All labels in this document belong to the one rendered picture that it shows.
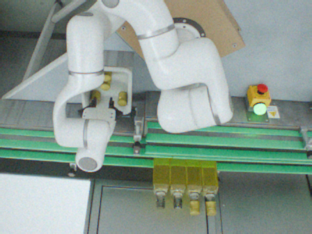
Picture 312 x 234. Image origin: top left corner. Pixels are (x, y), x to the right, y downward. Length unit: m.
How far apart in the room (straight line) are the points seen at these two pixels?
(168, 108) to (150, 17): 0.20
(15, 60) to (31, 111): 0.62
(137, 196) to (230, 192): 0.38
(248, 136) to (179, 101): 0.52
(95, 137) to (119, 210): 0.51
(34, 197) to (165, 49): 0.85
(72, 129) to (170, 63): 0.30
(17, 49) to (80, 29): 1.26
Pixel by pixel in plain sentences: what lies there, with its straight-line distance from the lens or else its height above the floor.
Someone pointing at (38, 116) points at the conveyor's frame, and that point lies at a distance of 1.32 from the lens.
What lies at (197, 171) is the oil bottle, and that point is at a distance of 1.21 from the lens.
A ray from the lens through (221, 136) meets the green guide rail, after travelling 1.19.
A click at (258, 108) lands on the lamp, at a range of 1.22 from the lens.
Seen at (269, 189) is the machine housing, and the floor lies 0.97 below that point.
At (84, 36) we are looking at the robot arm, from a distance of 0.74.
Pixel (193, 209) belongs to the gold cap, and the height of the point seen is 1.15.
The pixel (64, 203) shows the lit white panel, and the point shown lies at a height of 1.10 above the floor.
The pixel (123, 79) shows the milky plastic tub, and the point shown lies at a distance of 1.19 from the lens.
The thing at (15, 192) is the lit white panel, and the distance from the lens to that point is 1.38.
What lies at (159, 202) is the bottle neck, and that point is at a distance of 1.16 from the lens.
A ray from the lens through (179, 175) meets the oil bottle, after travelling 1.19.
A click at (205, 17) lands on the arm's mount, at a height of 0.84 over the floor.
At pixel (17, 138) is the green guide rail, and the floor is 0.93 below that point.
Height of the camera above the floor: 1.61
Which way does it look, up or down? 39 degrees down
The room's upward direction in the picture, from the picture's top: 178 degrees counter-clockwise
